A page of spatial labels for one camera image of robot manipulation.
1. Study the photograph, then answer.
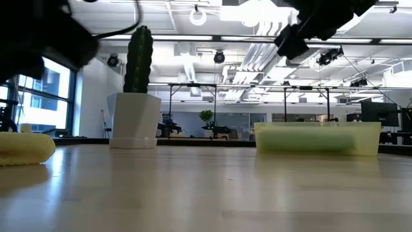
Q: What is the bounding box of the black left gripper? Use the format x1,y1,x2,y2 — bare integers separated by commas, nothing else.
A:
0,9,99,84

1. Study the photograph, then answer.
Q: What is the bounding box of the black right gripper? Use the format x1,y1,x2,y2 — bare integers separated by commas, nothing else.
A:
283,0,377,41

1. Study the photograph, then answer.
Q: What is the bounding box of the yellow microfiber towel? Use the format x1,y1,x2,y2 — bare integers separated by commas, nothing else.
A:
0,131,56,167

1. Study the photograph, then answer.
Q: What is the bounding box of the green microfiber towel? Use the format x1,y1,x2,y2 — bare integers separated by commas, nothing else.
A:
257,130,357,155

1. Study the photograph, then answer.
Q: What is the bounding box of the yellow translucent plastic basket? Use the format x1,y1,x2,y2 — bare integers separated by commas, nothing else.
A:
254,121,382,157

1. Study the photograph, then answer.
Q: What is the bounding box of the long ceiling light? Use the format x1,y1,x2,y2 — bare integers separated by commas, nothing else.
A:
221,35,412,45
99,34,213,42

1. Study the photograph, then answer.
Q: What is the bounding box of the dark-framed window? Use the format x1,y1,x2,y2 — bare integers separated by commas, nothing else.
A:
0,57,78,136

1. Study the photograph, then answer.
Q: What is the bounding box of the black chair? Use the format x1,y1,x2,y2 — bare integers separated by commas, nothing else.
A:
0,98,19,133

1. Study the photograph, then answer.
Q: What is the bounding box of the dark low device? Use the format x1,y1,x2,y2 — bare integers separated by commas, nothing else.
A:
43,128,69,138

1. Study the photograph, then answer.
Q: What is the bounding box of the green cactus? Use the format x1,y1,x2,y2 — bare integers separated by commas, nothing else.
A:
124,25,155,94

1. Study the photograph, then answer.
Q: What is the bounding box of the thin floor stand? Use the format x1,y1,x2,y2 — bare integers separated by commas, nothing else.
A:
101,109,113,139

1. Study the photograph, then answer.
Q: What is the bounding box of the black computer monitor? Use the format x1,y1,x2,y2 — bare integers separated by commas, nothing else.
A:
360,101,399,127
400,108,412,133

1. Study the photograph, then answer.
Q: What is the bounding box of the white hexagonal plant pot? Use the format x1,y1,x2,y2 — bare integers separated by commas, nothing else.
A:
106,92,162,150

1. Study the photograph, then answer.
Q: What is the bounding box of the green background object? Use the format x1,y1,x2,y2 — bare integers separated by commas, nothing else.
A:
199,110,214,125

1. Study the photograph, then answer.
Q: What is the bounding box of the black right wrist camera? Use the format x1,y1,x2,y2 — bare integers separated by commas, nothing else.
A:
273,23,310,61

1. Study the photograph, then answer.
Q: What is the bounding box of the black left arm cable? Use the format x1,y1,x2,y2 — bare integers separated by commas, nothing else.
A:
95,0,143,40

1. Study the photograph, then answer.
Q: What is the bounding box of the black background station frame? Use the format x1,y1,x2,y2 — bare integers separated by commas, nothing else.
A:
283,86,331,122
169,82,217,139

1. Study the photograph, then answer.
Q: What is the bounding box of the white ceiling ring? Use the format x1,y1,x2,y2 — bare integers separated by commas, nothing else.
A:
189,8,207,26

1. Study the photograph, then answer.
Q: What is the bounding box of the black aluminium table frame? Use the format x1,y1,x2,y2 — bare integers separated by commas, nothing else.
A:
53,136,412,156

